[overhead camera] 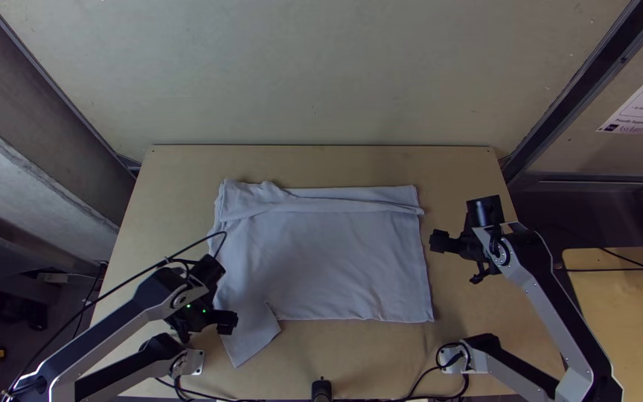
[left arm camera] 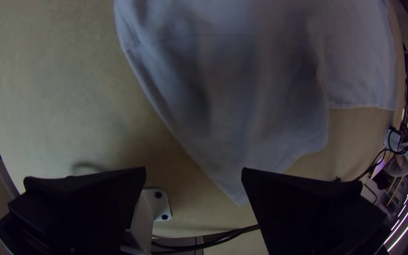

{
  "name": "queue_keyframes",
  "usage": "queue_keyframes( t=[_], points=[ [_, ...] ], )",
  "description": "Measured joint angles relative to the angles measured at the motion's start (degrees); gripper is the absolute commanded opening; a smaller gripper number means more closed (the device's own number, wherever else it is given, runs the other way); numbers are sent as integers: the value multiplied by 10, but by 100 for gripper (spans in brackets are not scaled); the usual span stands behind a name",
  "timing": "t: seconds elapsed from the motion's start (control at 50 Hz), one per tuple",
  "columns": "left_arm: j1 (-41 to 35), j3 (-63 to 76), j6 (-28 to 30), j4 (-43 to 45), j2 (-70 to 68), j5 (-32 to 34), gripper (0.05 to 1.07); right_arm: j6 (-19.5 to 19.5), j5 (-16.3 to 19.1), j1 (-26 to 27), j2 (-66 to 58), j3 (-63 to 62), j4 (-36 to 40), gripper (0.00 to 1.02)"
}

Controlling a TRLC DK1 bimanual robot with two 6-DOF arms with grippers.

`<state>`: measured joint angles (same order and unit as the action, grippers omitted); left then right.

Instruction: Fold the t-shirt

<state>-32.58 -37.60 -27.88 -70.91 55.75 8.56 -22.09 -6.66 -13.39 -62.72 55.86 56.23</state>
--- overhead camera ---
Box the white t-shirt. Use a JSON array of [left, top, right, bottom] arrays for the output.
[[207, 178, 435, 369]]

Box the pale wooden side table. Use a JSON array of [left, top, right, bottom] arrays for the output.
[[561, 245, 643, 402]]

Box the dark metal partition frame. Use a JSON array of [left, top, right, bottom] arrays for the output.
[[501, 0, 643, 182]]

